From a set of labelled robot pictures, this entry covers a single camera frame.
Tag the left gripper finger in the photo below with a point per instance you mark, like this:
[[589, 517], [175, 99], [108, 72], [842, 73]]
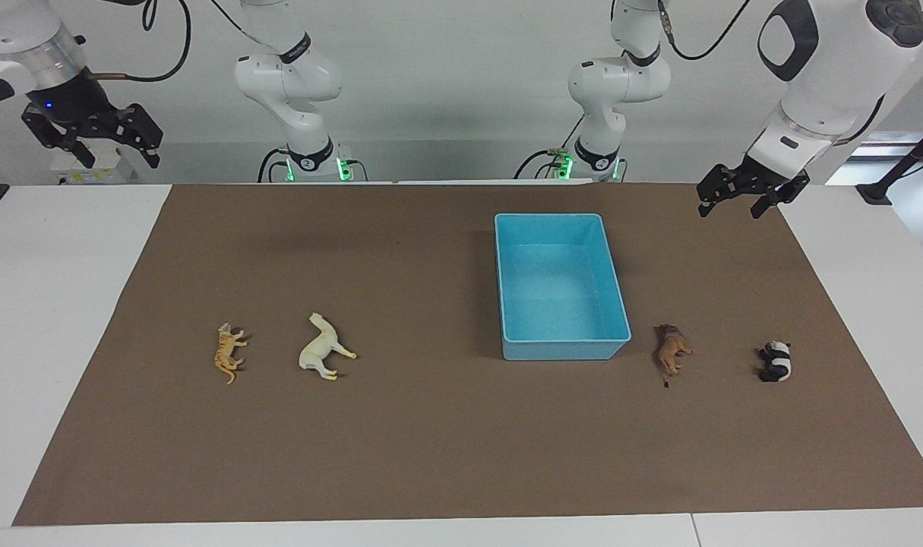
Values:
[[718, 186], [776, 197]]

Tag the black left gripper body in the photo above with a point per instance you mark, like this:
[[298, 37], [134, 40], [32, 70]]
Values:
[[769, 178]]

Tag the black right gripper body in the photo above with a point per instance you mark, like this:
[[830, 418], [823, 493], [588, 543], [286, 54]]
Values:
[[77, 102]]

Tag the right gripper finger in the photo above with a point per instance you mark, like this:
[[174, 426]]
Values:
[[146, 133], [47, 133]]

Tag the black white panda toy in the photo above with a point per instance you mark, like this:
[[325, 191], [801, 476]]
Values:
[[777, 363]]

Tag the brown lion toy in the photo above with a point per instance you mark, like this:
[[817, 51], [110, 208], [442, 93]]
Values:
[[671, 351]]

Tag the orange tiger toy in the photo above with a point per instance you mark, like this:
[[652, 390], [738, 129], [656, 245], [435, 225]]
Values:
[[226, 353]]

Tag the cream horse toy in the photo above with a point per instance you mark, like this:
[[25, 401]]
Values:
[[320, 349]]

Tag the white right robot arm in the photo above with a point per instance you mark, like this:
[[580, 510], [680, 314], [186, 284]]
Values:
[[286, 76]]

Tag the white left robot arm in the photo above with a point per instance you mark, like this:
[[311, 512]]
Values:
[[833, 76]]

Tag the light blue storage box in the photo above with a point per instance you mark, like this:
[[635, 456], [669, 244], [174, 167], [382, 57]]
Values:
[[560, 304]]

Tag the black clamp stand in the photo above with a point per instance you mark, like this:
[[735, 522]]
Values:
[[905, 156]]

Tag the brown table mat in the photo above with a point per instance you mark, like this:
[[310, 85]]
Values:
[[431, 441]]

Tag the white wall power box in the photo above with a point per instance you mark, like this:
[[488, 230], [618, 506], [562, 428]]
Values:
[[108, 171]]

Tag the grey window frame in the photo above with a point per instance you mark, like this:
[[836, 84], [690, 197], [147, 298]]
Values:
[[879, 146]]

